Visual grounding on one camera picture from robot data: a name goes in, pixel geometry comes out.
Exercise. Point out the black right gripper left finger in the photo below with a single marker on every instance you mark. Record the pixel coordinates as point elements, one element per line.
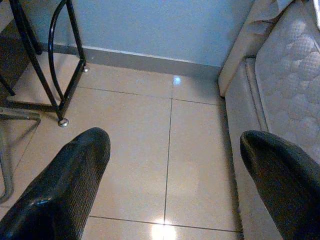
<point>62,180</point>

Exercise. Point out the beige padded bed panel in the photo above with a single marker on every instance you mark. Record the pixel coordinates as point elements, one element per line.
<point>237,50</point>

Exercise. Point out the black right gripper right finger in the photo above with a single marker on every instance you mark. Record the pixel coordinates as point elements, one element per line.
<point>287,180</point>

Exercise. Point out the black metal table frame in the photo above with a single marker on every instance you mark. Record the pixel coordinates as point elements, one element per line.
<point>75,32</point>

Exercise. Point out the white bed sheet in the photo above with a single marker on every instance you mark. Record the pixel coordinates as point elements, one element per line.
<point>272,8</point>

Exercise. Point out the grey metal chair frame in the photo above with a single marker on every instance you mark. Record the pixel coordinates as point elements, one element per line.
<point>20,116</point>

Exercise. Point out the grey quilted mattress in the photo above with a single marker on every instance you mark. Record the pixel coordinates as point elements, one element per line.
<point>295,75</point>

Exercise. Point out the pale bed base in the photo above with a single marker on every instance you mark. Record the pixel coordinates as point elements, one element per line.
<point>240,140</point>

